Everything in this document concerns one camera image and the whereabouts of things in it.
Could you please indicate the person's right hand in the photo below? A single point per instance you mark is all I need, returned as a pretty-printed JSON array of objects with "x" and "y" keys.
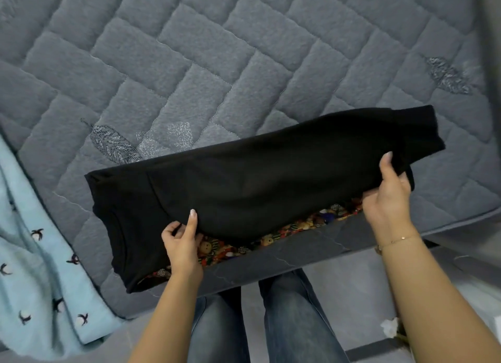
[{"x": 387, "y": 210}]

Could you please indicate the person's left hand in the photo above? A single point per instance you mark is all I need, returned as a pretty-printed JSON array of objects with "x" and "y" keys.
[{"x": 184, "y": 253}]

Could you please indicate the person's left thumb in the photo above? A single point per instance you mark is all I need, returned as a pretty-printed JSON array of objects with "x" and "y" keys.
[{"x": 192, "y": 225}]

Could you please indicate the person's right thumb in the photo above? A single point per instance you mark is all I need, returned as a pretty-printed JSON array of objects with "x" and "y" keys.
[{"x": 386, "y": 170}]

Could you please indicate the black garment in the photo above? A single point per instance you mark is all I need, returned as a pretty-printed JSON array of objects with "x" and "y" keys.
[{"x": 254, "y": 178}]

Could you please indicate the person's left forearm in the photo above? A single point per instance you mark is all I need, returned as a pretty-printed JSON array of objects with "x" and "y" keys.
[{"x": 168, "y": 319}]

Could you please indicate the person's right forearm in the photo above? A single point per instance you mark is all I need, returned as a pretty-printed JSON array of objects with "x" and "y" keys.
[{"x": 430, "y": 296}]

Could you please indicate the colourful patterned cloth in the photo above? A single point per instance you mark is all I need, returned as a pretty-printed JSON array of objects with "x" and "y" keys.
[{"x": 270, "y": 241}]

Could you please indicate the blue denim jeans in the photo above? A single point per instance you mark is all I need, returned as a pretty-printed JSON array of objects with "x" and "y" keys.
[{"x": 289, "y": 319}]

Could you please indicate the white crumpled tissue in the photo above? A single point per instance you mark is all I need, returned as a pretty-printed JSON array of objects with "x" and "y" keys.
[{"x": 390, "y": 328}]

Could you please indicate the light blue bird-print garment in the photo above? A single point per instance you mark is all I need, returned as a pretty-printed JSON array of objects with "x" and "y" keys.
[{"x": 39, "y": 288}]

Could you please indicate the grey quilted mattress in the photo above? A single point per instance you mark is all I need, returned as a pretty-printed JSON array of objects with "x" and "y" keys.
[{"x": 235, "y": 61}]

